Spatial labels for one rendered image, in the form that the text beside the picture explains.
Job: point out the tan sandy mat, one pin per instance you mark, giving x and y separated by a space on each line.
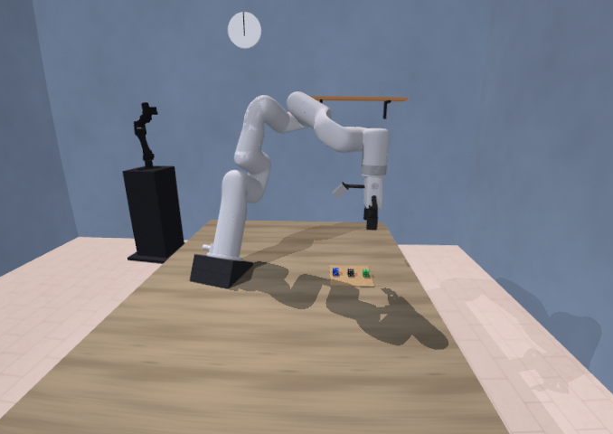
342 280

